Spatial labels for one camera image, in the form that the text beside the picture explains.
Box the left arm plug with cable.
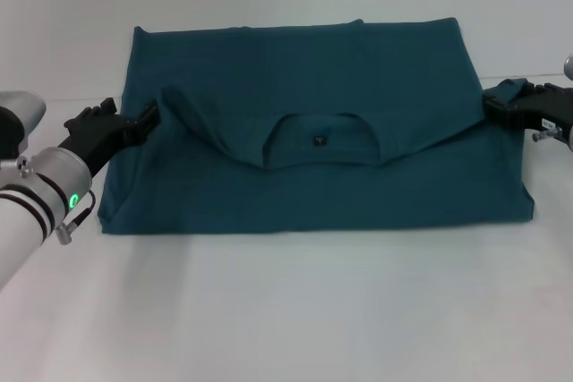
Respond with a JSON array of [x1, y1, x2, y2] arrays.
[[55, 189, 98, 247]]

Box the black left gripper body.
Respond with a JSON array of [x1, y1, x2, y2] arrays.
[[56, 114, 138, 178]]

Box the right arm plug with cable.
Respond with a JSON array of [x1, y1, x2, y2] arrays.
[[531, 128, 564, 142]]

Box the blue shirt with FREE print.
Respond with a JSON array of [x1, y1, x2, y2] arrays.
[[98, 18, 535, 236]]

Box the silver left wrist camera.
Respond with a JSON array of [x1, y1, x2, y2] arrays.
[[0, 90, 47, 169]]

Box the arm plug with cable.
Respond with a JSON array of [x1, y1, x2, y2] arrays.
[[55, 189, 98, 247], [531, 128, 564, 142]]

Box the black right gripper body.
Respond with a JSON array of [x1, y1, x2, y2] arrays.
[[509, 81, 573, 133]]

